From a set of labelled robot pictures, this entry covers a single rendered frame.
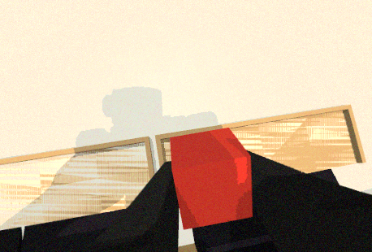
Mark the red cube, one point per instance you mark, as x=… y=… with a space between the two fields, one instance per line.
x=212 y=174

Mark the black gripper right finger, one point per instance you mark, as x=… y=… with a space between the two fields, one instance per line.
x=303 y=213

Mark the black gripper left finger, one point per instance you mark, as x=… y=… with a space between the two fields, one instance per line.
x=149 y=224

